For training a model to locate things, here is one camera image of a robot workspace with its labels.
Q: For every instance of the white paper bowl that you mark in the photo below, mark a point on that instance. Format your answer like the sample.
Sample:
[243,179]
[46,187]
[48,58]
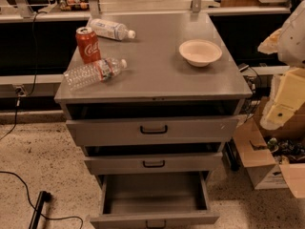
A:
[199,52]

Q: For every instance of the grey metal drawer cabinet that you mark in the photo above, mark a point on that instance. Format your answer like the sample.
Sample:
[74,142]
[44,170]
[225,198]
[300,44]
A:
[159,82]

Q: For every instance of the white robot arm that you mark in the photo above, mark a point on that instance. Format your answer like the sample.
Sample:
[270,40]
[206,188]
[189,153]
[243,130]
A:
[291,41]

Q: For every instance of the open cardboard box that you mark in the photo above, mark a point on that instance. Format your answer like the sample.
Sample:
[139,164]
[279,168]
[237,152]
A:
[264,170]

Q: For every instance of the clear empty water bottle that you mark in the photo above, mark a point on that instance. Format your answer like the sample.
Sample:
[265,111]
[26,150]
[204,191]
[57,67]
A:
[98,71]

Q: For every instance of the red cola can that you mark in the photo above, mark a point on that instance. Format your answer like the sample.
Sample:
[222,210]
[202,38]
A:
[88,45]

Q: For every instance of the grey top drawer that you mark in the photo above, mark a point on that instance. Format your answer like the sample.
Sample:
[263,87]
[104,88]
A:
[146,131]

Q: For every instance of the white labelled water bottle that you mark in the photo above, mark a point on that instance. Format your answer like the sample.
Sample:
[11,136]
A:
[112,30]

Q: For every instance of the grey middle drawer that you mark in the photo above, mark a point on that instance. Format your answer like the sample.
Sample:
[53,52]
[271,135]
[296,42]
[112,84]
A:
[147,164]

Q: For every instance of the grey bottom drawer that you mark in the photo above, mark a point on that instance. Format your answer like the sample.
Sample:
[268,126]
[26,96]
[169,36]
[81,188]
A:
[154,201]

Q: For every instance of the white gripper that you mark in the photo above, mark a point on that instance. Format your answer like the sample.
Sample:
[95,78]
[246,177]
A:
[293,42]

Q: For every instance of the black bar on floor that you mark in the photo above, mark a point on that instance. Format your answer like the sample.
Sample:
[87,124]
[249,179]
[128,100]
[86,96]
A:
[37,211]

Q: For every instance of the grey drawer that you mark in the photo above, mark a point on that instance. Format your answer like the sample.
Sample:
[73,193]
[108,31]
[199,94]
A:
[146,131]
[147,164]
[154,201]

